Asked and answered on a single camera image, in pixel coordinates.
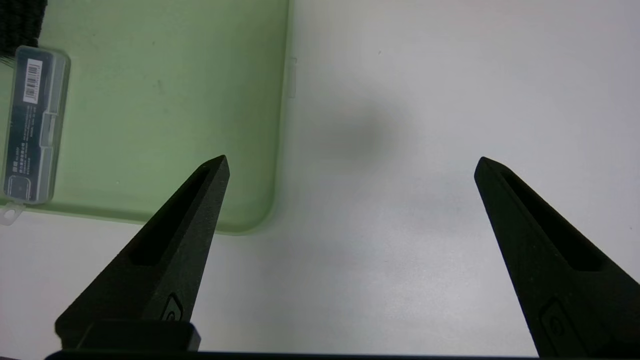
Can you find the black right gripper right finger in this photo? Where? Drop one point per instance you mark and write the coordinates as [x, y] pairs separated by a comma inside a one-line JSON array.
[[565, 280]]

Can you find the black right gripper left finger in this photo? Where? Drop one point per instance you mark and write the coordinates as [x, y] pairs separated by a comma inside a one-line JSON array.
[[165, 260]]

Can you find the light green plastic tray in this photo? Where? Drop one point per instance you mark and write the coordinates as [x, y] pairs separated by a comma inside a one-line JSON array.
[[150, 100]]

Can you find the slim transparent grey pen case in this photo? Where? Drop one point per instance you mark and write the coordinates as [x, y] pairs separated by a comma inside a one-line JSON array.
[[30, 125]]

